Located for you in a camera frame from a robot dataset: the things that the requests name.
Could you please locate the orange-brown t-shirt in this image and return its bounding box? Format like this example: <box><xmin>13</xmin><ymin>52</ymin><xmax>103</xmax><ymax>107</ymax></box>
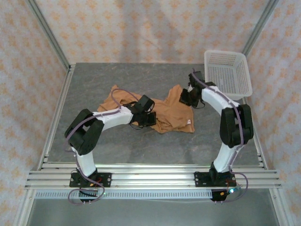
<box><xmin>97</xmin><ymin>84</ymin><xmax>196</xmax><ymax>134</ymax></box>

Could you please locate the white plastic mesh basket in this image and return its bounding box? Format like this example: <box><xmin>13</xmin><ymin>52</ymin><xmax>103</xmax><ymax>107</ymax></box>
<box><xmin>204</xmin><ymin>49</ymin><xmax>253</xmax><ymax>101</ymax></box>

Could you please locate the aluminium mounting beam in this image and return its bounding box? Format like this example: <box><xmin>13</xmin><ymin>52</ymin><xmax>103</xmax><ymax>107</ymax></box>
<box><xmin>24</xmin><ymin>163</ymin><xmax>282</xmax><ymax>190</ymax></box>

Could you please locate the patterned backdrop cloth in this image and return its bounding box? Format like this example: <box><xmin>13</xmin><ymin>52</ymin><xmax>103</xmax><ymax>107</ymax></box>
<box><xmin>0</xmin><ymin>0</ymin><xmax>301</xmax><ymax>226</ymax></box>

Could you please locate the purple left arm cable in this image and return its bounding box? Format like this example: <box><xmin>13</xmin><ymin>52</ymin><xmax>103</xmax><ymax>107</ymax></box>
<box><xmin>64</xmin><ymin>88</ymin><xmax>142</xmax><ymax>206</ymax></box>

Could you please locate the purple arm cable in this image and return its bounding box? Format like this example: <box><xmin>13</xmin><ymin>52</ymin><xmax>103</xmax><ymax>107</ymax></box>
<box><xmin>64</xmin><ymin>88</ymin><xmax>142</xmax><ymax>206</ymax></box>
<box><xmin>191</xmin><ymin>68</ymin><xmax>249</xmax><ymax>203</ymax></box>

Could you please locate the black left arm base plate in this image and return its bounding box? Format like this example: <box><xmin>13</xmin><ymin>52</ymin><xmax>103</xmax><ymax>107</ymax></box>
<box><xmin>69</xmin><ymin>172</ymin><xmax>112</xmax><ymax>188</ymax></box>

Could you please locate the white slotted cable duct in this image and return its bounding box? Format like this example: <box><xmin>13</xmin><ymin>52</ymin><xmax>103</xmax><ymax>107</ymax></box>
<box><xmin>34</xmin><ymin>190</ymin><xmax>214</xmax><ymax>200</ymax></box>

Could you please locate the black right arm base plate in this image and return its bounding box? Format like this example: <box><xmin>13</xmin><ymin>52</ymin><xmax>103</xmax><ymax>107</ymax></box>
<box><xmin>194</xmin><ymin>171</ymin><xmax>237</xmax><ymax>188</ymax></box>

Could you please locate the aluminium frame post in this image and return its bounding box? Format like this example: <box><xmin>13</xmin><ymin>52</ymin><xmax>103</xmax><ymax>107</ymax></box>
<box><xmin>24</xmin><ymin>0</ymin><xmax>71</xmax><ymax>69</ymax></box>
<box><xmin>242</xmin><ymin>0</ymin><xmax>280</xmax><ymax>56</ymax></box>

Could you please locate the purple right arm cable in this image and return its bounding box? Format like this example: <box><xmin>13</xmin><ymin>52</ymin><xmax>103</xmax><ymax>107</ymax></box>
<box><xmin>191</xmin><ymin>68</ymin><xmax>249</xmax><ymax>203</ymax></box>

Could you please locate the aluminium frame leg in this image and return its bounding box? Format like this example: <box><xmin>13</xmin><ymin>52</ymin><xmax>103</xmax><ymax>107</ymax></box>
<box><xmin>13</xmin><ymin>189</ymin><xmax>36</xmax><ymax>226</ymax></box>
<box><xmin>269</xmin><ymin>188</ymin><xmax>293</xmax><ymax>226</ymax></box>

